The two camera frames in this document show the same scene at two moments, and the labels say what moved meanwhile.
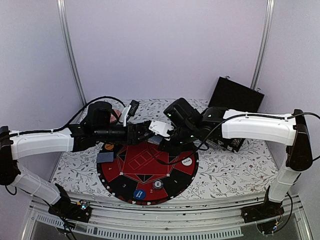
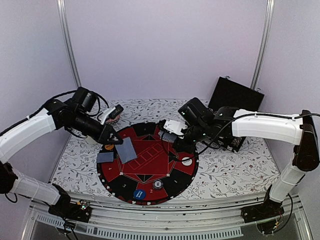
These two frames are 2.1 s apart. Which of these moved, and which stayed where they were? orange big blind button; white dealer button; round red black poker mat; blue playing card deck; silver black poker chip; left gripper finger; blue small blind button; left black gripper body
Moved: blue playing card deck; left black gripper body; left gripper finger
Stayed: white dealer button; silver black poker chip; blue small blind button; round red black poker mat; orange big blind button
